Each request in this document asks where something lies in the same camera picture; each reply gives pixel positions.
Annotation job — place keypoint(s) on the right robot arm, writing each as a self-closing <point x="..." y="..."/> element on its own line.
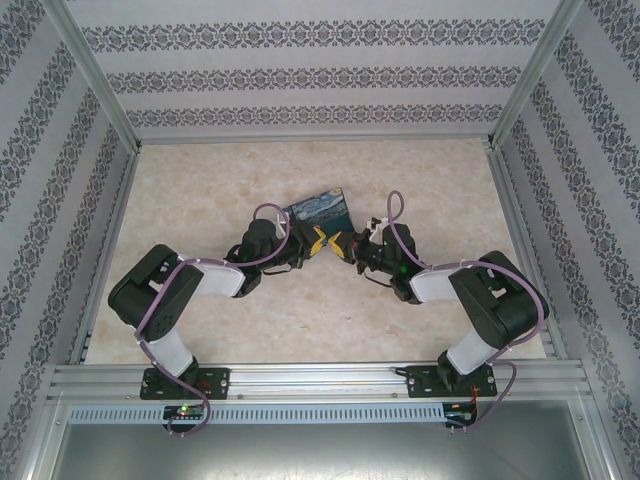
<point x="500" y="310"/>

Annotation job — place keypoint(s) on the aluminium frame post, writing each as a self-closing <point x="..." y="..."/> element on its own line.
<point x="95" y="75"/>
<point x="534" y="75"/>

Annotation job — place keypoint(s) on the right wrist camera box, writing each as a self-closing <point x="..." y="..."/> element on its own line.
<point x="378" y="223"/>

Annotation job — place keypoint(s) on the aluminium side rail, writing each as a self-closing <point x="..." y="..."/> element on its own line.
<point x="515" y="225"/>
<point x="108" y="225"/>

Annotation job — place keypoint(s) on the aluminium mounting rail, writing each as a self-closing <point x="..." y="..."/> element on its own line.
<point x="320" y="382"/>

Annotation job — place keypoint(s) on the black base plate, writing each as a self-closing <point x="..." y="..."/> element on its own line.
<point x="417" y="382"/>
<point x="220" y="385"/>

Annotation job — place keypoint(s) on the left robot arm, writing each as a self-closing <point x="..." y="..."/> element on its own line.
<point x="150" y="300"/>

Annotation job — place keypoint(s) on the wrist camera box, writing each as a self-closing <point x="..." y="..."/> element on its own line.
<point x="284" y="222"/>
<point x="378" y="223"/>

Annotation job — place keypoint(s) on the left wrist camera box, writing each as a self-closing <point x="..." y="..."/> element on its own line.
<point x="284" y="222"/>

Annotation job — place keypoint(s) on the small circuit board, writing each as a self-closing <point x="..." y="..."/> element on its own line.
<point x="185" y="411"/>
<point x="460" y="416"/>

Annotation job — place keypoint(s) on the starry night tin box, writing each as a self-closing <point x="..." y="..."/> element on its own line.
<point x="322" y="210"/>

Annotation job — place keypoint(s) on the grey metal sheet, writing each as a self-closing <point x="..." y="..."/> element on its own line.
<point x="320" y="450"/>

